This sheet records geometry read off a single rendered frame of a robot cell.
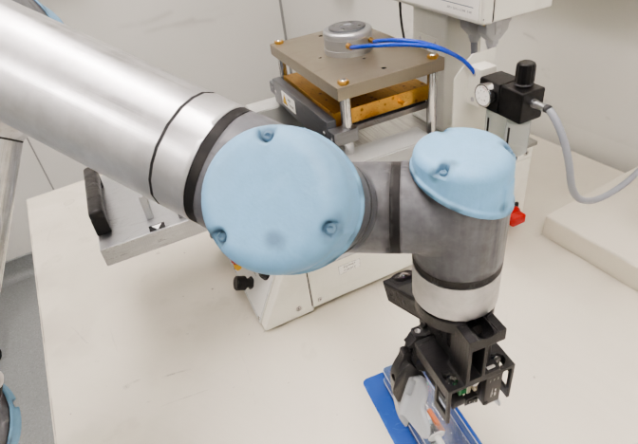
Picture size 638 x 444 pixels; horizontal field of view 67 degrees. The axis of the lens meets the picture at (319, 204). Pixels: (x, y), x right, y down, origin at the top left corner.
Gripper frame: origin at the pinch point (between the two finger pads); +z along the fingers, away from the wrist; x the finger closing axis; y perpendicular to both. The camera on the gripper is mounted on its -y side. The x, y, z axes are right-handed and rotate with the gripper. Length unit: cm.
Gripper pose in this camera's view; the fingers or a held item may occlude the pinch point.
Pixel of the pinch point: (436, 398)
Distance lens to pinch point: 63.3
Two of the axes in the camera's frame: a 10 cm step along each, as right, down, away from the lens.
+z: 1.1, 8.0, 5.8
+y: 3.5, 5.2, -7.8
